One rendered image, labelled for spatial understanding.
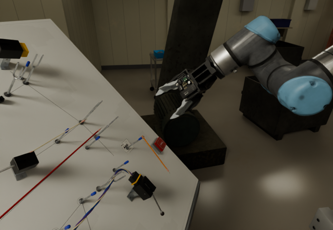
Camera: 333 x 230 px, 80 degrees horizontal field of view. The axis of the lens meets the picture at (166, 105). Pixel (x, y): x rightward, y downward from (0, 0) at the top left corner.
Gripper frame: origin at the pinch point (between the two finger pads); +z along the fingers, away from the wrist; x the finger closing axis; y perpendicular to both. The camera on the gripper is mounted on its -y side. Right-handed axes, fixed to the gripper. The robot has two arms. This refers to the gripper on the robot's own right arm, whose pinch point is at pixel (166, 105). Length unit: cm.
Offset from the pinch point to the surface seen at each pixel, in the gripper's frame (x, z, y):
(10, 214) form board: 4.8, 31.8, 34.6
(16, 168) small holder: -3.2, 25.1, 32.9
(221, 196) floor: 82, 63, -128
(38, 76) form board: -32.8, 29.3, 13.5
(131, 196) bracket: 19.0, 27.9, 4.5
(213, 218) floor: 87, 69, -103
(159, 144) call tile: 9.5, 21.9, -18.3
